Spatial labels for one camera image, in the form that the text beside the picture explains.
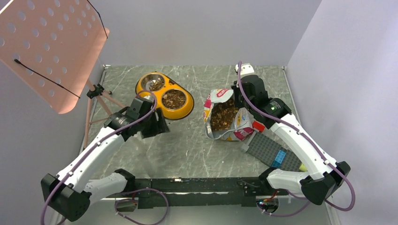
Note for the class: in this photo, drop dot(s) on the yellow double pet bowl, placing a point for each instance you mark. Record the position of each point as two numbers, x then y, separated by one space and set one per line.
175 102

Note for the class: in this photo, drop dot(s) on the blue lego brick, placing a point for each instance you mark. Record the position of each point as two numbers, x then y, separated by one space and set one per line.
277 162

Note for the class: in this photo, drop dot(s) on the cat food bag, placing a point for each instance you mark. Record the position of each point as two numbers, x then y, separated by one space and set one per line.
224 121

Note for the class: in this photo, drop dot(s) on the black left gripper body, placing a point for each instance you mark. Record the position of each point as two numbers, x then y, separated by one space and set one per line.
152 115

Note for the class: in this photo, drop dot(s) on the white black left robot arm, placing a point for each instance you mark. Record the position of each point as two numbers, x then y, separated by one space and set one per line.
93 155

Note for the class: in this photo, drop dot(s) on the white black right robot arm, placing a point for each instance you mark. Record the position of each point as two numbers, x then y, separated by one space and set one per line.
324 174

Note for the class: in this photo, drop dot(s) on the grey lego baseplate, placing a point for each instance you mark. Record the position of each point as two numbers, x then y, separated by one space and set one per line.
265 149

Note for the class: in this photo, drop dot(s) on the pink perforated music stand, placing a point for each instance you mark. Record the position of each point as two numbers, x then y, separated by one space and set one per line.
49 55

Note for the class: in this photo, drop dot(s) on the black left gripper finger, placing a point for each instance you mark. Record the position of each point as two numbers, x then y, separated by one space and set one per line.
162 125
151 131

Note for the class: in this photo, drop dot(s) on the aluminium frame rail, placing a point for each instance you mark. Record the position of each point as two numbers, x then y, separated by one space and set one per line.
132 193

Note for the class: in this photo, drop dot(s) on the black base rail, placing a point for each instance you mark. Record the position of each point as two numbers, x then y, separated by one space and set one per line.
243 191

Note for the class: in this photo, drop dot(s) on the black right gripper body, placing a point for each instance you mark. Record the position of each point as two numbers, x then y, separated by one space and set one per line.
240 100

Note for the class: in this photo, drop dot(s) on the yellow-green lego brick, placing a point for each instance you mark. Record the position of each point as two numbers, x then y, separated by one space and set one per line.
302 168

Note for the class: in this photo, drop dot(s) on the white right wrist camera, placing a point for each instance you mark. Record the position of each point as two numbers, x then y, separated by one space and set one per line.
245 69

